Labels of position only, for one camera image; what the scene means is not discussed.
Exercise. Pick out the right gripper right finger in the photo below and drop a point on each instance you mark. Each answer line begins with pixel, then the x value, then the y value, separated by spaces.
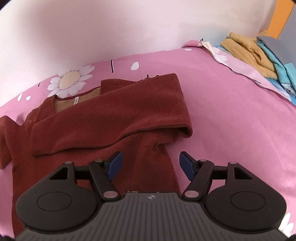
pixel 199 174

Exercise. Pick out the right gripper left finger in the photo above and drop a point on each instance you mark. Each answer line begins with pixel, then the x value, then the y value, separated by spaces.
pixel 103 173

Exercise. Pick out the dark red knit sweater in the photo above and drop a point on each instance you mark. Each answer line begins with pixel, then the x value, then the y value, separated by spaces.
pixel 137 119

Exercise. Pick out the pink floral bed sheet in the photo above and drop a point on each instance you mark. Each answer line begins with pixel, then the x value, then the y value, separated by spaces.
pixel 234 120

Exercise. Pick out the light pink floral blanket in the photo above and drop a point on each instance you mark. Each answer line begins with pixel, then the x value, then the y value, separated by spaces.
pixel 240 68

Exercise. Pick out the light blue folded garment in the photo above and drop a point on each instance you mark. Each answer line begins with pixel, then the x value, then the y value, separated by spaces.
pixel 285 73

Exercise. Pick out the mustard yellow folded garment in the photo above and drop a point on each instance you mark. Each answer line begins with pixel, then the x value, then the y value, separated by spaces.
pixel 247 50

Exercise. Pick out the grey folded garment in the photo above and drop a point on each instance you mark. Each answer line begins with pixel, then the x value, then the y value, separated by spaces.
pixel 282 53

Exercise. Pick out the orange wall trim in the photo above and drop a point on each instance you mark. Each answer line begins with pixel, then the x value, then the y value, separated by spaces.
pixel 280 17

